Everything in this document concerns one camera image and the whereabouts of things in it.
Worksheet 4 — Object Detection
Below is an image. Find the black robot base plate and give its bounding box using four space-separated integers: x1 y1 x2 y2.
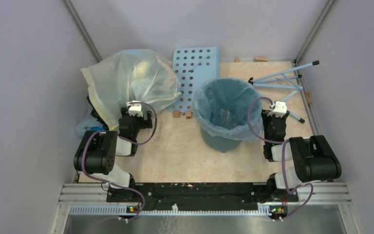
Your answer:
106 182 299 211

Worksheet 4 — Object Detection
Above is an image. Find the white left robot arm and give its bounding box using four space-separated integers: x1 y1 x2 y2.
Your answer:
74 106 157 202

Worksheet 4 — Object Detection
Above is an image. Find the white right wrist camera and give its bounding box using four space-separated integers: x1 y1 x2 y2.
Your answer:
267 101 287 118

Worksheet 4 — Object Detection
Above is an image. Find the light blue trash bag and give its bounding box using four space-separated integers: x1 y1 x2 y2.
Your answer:
192 77 263 141

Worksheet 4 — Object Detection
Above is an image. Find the light blue metal stool frame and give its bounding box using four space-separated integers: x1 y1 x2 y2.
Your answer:
247 60 321 124

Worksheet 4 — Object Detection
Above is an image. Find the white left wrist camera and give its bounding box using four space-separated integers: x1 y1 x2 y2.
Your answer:
126 101 144 117

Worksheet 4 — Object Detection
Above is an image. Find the light blue perforated board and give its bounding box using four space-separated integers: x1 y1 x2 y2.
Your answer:
168 46 220 113

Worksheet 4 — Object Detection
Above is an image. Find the blue crumpled bag at wall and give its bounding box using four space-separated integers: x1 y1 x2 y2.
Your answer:
75 112 105 138

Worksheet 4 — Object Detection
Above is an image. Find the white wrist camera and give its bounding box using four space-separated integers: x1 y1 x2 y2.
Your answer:
267 101 287 118
126 101 144 117

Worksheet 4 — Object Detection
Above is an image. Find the large translucent yellowish bag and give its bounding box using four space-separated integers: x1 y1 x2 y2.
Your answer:
81 49 181 130

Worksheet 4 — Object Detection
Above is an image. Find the light blue cable comb strip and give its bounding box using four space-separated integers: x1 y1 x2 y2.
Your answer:
69 205 271 216

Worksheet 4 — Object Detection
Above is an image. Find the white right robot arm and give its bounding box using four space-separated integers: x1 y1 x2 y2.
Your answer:
262 110 342 201

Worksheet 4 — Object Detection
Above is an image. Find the wooden block left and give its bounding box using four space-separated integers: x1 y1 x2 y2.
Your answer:
173 110 180 118

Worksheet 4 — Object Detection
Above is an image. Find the wooden block right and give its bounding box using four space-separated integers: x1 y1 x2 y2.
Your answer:
185 111 192 119

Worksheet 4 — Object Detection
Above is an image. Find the teal plastic trash bin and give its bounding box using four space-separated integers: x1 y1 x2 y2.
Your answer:
200 128 242 153

